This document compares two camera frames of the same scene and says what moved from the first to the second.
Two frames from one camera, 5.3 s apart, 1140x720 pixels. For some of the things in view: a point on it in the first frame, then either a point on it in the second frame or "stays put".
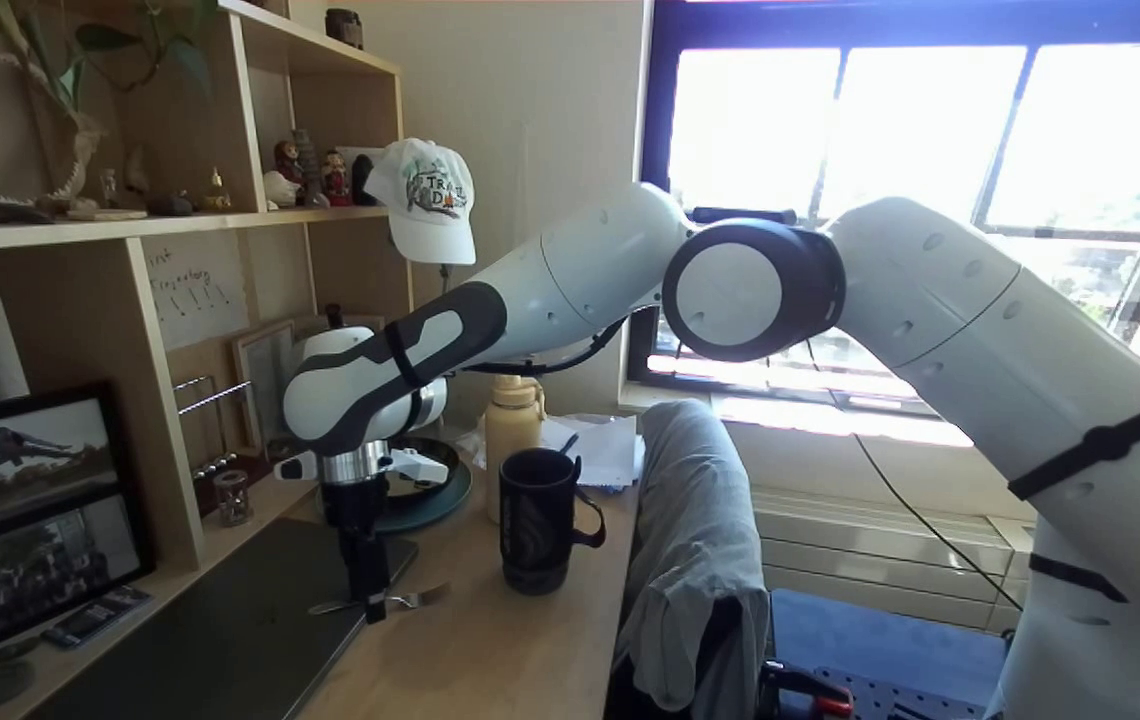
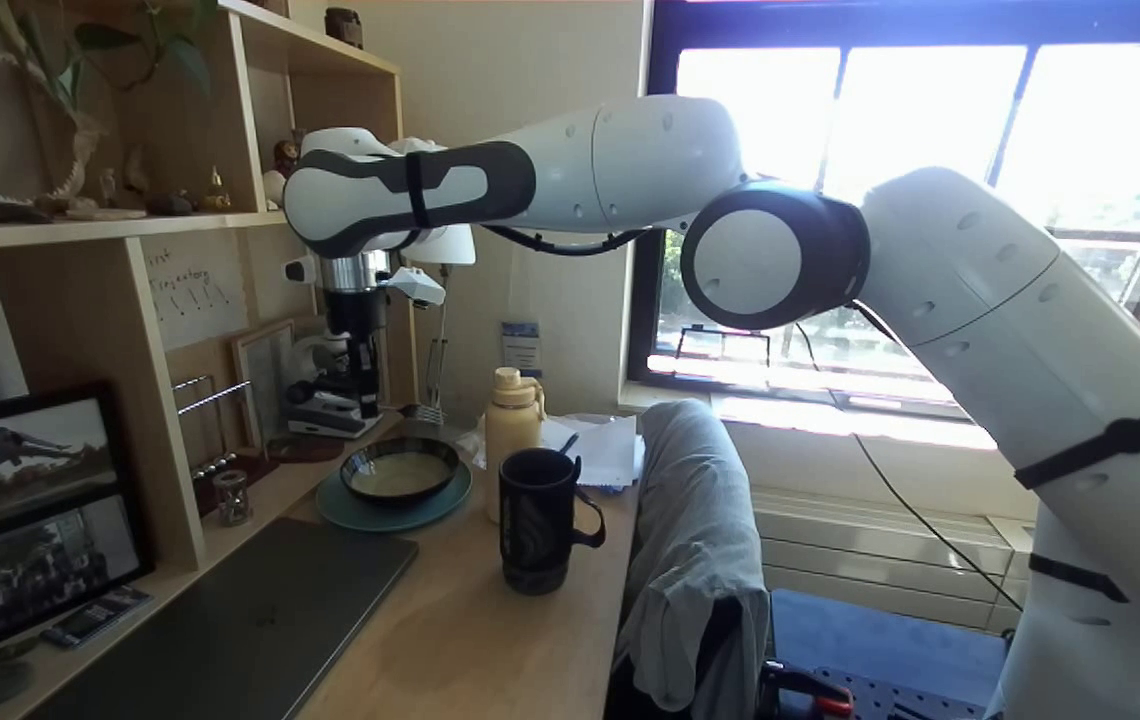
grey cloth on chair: (698, 609) stays put
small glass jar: (230, 499) stays put
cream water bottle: (510, 422) stays put
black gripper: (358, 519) → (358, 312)
